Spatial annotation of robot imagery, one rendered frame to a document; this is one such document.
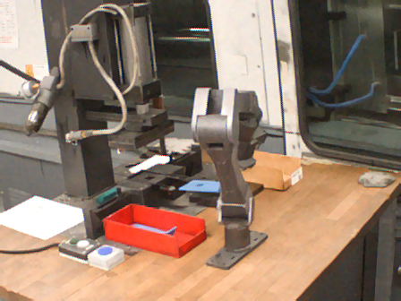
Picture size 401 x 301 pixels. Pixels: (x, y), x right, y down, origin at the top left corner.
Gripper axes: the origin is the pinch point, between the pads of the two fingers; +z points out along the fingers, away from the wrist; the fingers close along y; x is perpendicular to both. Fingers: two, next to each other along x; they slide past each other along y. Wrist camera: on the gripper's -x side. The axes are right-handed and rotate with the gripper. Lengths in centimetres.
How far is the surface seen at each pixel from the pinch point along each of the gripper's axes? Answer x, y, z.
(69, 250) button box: 38.1, 17.5, 18.5
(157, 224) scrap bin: 13.0, 9.1, 15.1
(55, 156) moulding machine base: -63, 122, 87
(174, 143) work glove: -43, 46, 29
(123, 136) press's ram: 9.8, 29.4, -0.7
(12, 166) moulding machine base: -67, 159, 117
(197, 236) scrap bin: 16.0, -5.0, 8.0
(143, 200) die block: 8.6, 18.4, 14.9
